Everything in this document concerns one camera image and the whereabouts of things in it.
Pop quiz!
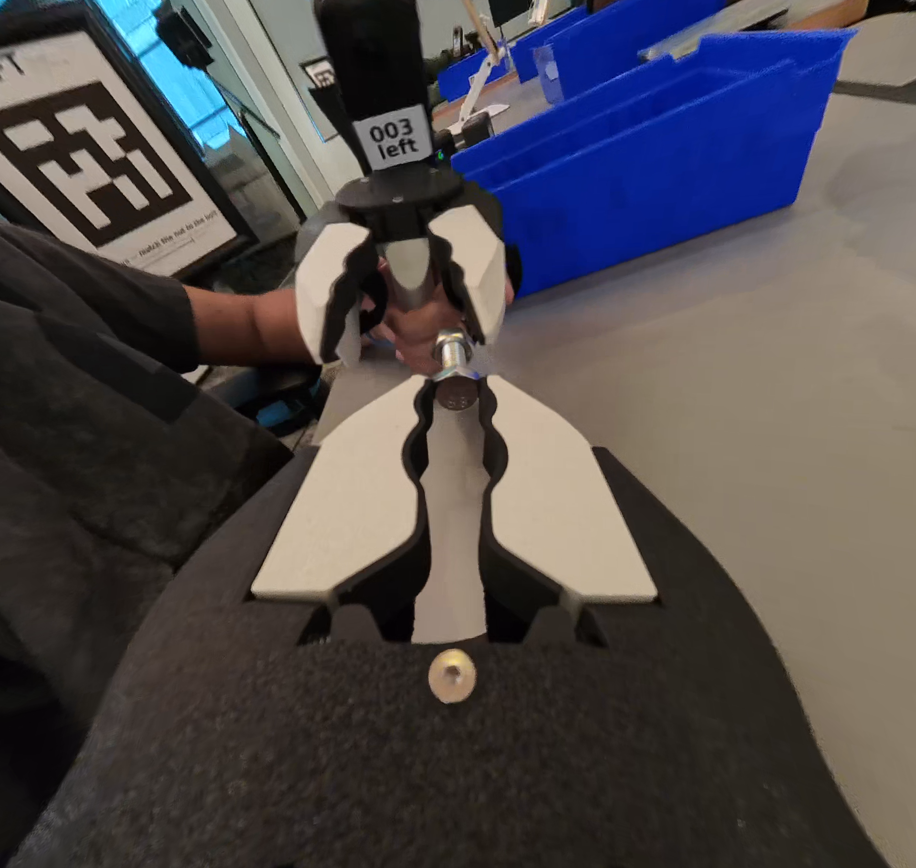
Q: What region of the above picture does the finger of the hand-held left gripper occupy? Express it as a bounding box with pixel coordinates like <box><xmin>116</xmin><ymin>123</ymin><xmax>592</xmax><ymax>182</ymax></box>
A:
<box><xmin>427</xmin><ymin>204</ymin><xmax>509</xmax><ymax>345</ymax></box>
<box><xmin>295</xmin><ymin>223</ymin><xmax>376</xmax><ymax>367</ymax></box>

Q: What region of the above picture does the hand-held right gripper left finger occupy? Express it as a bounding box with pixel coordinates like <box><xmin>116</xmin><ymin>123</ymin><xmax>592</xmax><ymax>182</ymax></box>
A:
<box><xmin>250</xmin><ymin>374</ymin><xmax>435</xmax><ymax>642</ymax></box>

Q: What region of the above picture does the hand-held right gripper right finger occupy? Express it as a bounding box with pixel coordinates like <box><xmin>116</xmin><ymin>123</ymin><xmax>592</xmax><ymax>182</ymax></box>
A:
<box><xmin>477</xmin><ymin>374</ymin><xmax>658</xmax><ymax>642</ymax></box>

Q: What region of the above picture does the short thick silver bolt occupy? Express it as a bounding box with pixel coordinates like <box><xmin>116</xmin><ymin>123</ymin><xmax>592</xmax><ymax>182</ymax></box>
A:
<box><xmin>429</xmin><ymin>349</ymin><xmax>482</xmax><ymax>413</ymax></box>

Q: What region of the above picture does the blue plastic bin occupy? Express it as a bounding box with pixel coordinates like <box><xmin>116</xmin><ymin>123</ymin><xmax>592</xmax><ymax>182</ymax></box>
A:
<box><xmin>510</xmin><ymin>8</ymin><xmax>591</xmax><ymax>84</ymax></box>
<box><xmin>451</xmin><ymin>30</ymin><xmax>857</xmax><ymax>300</ymax></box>
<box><xmin>533</xmin><ymin>0</ymin><xmax>729</xmax><ymax>105</ymax></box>
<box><xmin>437</xmin><ymin>52</ymin><xmax>516</xmax><ymax>102</ymax></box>

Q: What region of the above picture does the person's left forearm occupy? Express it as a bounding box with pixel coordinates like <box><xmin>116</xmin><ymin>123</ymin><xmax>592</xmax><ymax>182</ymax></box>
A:
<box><xmin>182</xmin><ymin>285</ymin><xmax>319</xmax><ymax>368</ymax></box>

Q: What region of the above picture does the grey desk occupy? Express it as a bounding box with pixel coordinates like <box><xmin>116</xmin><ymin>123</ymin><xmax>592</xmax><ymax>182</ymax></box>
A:
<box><xmin>315</xmin><ymin>13</ymin><xmax>916</xmax><ymax>868</ymax></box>

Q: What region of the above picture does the person's left hand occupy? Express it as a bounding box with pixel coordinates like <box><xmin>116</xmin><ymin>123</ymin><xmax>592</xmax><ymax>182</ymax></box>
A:
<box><xmin>358</xmin><ymin>285</ymin><xmax>462</xmax><ymax>377</ymax></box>

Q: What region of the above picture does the white document stand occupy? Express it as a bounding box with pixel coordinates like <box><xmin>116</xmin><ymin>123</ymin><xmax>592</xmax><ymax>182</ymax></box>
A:
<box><xmin>458</xmin><ymin>45</ymin><xmax>512</xmax><ymax>125</ymax></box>

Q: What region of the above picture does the framed marker poster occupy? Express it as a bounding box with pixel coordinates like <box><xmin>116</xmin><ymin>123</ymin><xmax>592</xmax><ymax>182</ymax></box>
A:
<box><xmin>0</xmin><ymin>6</ymin><xmax>259</xmax><ymax>279</ymax></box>

